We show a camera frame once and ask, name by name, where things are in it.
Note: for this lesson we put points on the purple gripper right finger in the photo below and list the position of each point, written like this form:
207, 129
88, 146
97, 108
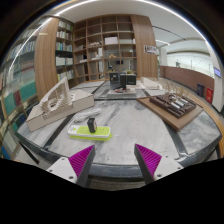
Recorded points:
154, 166

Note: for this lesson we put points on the black box model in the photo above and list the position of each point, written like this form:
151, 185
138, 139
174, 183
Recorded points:
121, 80

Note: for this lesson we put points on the wooden bookshelf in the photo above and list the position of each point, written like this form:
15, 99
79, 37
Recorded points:
103, 45

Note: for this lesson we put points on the black charger plug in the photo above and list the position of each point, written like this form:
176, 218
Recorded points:
92, 125

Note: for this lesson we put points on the light wooden model rear right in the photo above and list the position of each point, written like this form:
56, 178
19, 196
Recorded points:
161, 86

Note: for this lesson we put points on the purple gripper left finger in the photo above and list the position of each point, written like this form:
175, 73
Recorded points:
75, 168

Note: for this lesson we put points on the white architectural building model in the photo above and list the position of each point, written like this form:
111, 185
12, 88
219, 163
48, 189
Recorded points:
58, 103

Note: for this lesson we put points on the book-filled shelf left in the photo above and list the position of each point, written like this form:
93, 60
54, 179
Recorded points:
41, 56

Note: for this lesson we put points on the green white power strip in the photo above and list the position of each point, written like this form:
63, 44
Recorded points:
102, 133

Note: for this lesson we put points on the dark model on wooden board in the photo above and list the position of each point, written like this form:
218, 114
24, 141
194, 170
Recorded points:
174, 110

